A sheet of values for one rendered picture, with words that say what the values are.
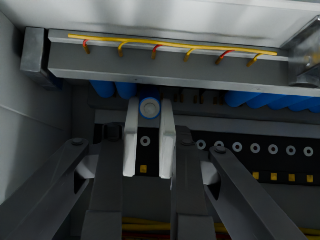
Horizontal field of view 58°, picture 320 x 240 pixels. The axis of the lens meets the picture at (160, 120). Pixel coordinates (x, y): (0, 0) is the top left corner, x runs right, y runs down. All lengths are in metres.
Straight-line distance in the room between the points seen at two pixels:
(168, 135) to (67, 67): 0.08
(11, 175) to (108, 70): 0.09
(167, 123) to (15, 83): 0.10
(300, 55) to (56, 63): 0.14
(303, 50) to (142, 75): 0.09
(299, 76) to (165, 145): 0.09
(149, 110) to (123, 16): 0.08
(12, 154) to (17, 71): 0.05
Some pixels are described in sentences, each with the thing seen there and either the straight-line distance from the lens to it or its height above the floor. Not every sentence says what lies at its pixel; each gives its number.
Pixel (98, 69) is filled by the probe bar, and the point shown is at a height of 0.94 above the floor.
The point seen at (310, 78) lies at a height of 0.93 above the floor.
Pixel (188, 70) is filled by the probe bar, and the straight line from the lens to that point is 0.19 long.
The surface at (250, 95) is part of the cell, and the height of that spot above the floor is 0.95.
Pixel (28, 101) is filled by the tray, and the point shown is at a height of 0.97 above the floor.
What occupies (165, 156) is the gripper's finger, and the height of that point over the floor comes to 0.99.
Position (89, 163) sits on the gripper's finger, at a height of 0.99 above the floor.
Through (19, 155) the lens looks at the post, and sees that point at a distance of 0.23.
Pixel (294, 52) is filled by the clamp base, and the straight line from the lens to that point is 0.19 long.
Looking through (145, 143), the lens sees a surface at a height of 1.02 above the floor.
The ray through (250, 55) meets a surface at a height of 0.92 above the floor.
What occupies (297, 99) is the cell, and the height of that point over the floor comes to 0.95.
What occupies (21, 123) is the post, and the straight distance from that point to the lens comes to 0.22.
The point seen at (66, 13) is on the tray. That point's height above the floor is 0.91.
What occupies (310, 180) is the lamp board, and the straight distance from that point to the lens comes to 0.37.
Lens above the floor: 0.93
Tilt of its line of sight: 12 degrees up
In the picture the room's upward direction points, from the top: 175 degrees counter-clockwise
